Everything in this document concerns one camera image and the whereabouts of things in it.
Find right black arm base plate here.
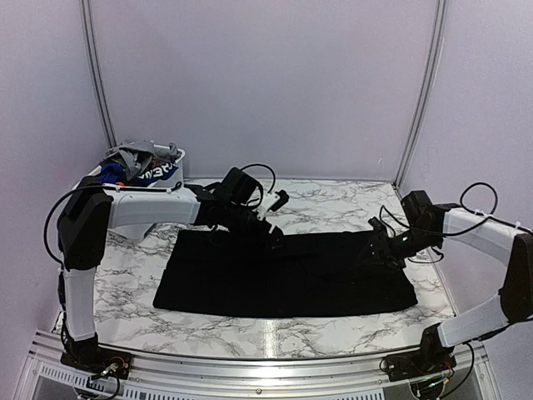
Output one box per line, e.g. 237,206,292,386
380,350,456,382

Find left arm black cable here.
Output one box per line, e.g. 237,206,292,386
43,187,109,262

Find royal blue garment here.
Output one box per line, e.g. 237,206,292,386
95,162,127,186

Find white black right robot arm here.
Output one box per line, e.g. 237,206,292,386
357,201,532,373

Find aluminium frame post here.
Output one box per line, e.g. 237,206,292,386
79,0,117,148
393,0,449,189

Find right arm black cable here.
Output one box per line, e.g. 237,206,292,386
459,181,501,218

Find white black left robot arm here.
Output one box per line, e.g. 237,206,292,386
57,176,289,371

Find black trousers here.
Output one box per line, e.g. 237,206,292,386
152,230,418,318

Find aluminium front rail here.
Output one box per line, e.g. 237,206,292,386
14,331,502,399

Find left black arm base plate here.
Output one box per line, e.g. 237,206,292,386
60,347,132,379

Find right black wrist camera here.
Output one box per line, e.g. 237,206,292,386
401,190,435,229

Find blue white printed garment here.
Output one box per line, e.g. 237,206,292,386
131,162,179,187

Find grey garment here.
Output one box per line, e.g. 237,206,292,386
99,140,186,181

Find white plastic laundry basket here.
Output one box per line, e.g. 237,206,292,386
89,142,187,243

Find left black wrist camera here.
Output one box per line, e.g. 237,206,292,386
216,167,260,205

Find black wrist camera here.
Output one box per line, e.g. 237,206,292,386
216,167,260,205
401,190,435,229

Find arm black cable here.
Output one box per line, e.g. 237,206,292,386
43,187,109,262
459,181,501,218

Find left aluminium frame post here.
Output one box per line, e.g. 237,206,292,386
79,0,117,148

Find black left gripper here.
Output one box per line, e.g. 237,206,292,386
223,202,289,253

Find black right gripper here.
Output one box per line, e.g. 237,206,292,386
356,225,440,273

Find right aluminium frame post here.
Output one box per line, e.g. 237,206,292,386
393,0,449,189

